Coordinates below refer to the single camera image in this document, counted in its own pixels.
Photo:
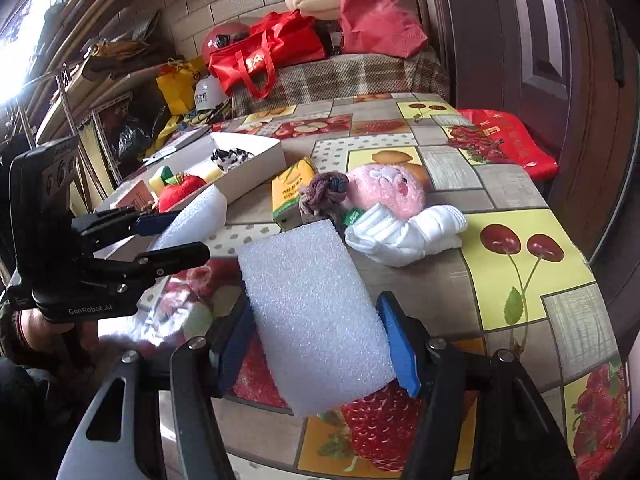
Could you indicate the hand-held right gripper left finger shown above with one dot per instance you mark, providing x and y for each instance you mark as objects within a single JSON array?
[{"x": 235, "y": 355}]

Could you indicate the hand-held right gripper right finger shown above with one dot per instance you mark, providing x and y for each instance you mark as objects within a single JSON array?
[{"x": 400, "y": 345}]

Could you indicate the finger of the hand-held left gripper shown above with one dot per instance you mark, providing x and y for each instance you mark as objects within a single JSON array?
[
  {"x": 150, "y": 222},
  {"x": 170, "y": 257}
]

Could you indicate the white foam sheet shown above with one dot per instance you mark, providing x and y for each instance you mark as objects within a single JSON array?
[{"x": 195, "y": 215}]

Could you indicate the white foam block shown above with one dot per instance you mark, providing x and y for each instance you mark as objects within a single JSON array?
[{"x": 310, "y": 310}]

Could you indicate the white socks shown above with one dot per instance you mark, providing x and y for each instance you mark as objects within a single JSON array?
[{"x": 405, "y": 235}]

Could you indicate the white cardboard box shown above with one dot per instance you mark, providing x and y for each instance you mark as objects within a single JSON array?
[{"x": 255, "y": 166}]

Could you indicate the yellow drink carton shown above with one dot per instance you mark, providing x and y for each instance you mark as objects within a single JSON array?
[{"x": 290, "y": 185}]

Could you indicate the pink plush toy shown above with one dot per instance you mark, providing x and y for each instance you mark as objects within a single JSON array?
[{"x": 385, "y": 185}]

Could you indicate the person's left forearm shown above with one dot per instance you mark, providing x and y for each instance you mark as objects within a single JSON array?
[{"x": 20, "y": 410}]

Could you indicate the person's left hand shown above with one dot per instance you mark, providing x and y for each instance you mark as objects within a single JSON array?
[{"x": 35, "y": 327}]

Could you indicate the pinkish tan block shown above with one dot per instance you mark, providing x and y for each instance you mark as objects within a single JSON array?
[{"x": 134, "y": 193}]

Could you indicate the yellow sponge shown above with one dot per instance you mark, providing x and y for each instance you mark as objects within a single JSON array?
[
  {"x": 159, "y": 180},
  {"x": 212, "y": 174}
]

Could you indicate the red plush apple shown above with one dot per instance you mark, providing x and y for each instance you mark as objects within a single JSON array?
[{"x": 182, "y": 192}]

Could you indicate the black plastic bag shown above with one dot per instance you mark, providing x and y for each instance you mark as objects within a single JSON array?
[{"x": 135, "y": 132}]

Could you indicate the black white patterned cloth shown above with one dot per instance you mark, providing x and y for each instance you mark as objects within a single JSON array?
[{"x": 230, "y": 157}]

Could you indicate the metal shelving rack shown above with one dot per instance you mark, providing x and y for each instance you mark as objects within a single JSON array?
[{"x": 65, "y": 100}]

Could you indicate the yellow bag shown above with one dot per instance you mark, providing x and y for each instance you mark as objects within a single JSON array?
[{"x": 175, "y": 87}]

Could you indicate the white helmet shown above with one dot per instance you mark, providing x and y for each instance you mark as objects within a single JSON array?
[{"x": 207, "y": 92}]

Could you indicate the window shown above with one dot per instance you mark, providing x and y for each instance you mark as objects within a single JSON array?
[{"x": 30, "y": 35}]

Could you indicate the fruit print tablecloth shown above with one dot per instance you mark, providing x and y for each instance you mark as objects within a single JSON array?
[{"x": 500, "y": 195}]

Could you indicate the pink helmet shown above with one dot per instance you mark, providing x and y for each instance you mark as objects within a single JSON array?
[{"x": 220, "y": 35}]

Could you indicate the red tote bag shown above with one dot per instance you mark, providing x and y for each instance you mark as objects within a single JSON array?
[{"x": 280, "y": 40}]

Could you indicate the red printed plastic bag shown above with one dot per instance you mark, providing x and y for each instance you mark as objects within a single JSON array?
[{"x": 515, "y": 145}]

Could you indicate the plaid covered sofa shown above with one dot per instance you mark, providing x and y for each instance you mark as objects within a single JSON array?
[{"x": 340, "y": 77}]

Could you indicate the pink red fabric bag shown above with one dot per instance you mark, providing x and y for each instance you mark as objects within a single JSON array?
[{"x": 380, "y": 15}]

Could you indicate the brown panelled door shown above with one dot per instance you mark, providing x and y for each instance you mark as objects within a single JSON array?
[{"x": 500, "y": 35}]

